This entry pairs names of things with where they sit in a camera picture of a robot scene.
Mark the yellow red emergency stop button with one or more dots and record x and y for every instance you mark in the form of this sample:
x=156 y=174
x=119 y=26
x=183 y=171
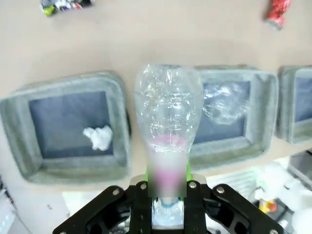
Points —
x=268 y=206

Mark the clear plastic cup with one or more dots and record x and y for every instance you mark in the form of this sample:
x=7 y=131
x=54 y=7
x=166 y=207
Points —
x=224 y=107

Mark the clear plastic bottle blue cap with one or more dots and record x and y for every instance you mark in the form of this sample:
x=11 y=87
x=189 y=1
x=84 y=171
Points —
x=168 y=109

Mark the white tissue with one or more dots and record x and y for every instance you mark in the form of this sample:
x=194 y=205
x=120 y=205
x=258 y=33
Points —
x=97 y=137

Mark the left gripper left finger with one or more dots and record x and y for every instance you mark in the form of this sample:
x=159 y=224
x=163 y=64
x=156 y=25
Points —
x=102 y=212

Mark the crushed red drink can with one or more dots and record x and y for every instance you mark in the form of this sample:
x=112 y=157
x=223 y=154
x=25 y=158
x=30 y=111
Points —
x=278 y=12

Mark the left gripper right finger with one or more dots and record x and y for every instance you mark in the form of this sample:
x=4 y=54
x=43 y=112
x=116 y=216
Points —
x=231 y=212

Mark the crushed black printed can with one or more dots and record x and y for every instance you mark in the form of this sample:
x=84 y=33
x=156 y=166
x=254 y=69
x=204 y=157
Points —
x=63 y=5

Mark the grey fabric basket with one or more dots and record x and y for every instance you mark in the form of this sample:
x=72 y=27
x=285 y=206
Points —
x=19 y=136
x=285 y=109
x=260 y=117

